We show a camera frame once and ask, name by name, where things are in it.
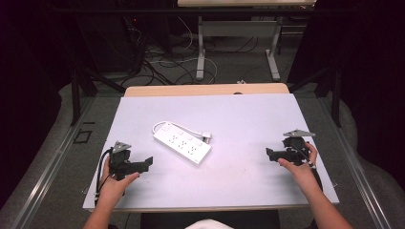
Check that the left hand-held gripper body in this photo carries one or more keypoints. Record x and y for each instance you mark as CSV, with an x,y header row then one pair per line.
x,y
120,158

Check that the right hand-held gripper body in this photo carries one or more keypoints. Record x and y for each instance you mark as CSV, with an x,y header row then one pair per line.
x,y
296,147

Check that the white power strip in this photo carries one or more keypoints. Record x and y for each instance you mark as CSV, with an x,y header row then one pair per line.
x,y
183,144

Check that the person's right hand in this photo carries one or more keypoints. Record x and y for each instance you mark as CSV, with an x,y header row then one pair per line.
x,y
301,173

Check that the person's left hand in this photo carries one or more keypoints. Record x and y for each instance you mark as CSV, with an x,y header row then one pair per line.
x,y
112,188

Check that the white board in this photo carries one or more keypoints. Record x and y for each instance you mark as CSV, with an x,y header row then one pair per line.
x,y
242,127

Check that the white power plug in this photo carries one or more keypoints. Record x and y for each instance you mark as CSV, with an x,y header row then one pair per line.
x,y
207,136

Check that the black metal stand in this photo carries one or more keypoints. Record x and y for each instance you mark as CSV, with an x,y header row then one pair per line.
x,y
331,86
81,86

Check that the wooden table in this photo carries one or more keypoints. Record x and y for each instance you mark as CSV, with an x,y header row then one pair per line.
x,y
191,90

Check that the person's white garment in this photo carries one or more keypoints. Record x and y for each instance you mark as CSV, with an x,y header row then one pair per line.
x,y
208,224

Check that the dark curtain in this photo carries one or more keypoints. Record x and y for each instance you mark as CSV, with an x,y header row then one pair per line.
x,y
27,79
366,63

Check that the white desk with metal legs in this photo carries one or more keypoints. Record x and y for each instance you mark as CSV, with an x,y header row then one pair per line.
x,y
242,28

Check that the aluminium floor rail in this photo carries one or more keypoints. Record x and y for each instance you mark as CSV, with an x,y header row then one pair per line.
x,y
353,168
47,171

